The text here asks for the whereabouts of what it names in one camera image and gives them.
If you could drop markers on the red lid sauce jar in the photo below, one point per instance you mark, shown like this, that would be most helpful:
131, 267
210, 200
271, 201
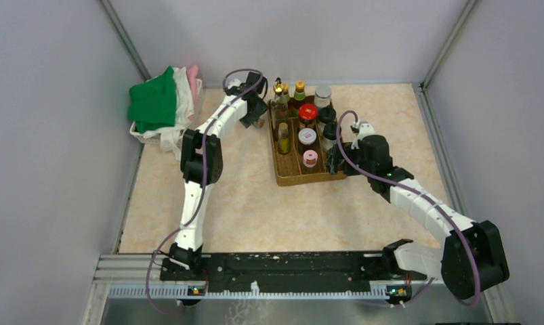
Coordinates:
307, 114

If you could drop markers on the tall glass oil bottle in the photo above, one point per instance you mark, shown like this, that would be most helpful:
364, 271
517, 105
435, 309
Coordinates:
280, 104

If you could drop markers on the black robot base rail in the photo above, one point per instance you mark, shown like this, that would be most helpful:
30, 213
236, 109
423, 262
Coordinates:
291, 275

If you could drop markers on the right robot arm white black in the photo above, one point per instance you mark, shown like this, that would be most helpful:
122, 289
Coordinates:
471, 257

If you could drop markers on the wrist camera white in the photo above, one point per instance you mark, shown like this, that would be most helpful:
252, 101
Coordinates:
234, 87
361, 129

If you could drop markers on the yellow label pepper shaker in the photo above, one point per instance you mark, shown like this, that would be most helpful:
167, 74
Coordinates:
283, 138

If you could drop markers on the pink lid spice jar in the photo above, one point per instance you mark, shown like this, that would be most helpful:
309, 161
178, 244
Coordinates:
310, 159

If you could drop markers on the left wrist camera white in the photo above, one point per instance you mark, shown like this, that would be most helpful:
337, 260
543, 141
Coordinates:
234, 87

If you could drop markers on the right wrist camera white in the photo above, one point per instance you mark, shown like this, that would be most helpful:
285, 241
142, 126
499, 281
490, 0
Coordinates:
361, 129

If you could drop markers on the white lid sauce jar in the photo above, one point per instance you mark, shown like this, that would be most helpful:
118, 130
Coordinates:
306, 139

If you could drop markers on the pink cloth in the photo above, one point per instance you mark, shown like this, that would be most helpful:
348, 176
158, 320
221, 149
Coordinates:
192, 72

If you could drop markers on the woven wicker divided tray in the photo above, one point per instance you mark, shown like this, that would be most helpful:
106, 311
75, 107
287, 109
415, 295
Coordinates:
289, 168

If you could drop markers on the silver lid salt jar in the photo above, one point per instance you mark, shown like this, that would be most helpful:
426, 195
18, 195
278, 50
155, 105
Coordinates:
322, 96

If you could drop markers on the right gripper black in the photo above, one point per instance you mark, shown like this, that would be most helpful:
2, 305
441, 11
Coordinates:
347, 150

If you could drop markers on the green cloth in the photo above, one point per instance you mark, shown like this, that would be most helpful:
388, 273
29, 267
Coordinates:
153, 103

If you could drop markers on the black lid clear jar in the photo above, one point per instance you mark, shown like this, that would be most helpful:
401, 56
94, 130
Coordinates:
326, 115
329, 136

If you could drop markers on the yellow cap chili sauce bottle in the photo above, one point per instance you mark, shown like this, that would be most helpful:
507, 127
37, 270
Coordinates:
285, 94

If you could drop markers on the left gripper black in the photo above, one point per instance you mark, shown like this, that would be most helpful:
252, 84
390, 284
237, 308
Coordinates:
261, 107

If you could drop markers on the black cap dark jar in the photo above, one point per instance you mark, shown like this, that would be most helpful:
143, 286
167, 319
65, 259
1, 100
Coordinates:
333, 161

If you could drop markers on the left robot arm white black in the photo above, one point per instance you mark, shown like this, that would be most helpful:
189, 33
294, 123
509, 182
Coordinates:
201, 160

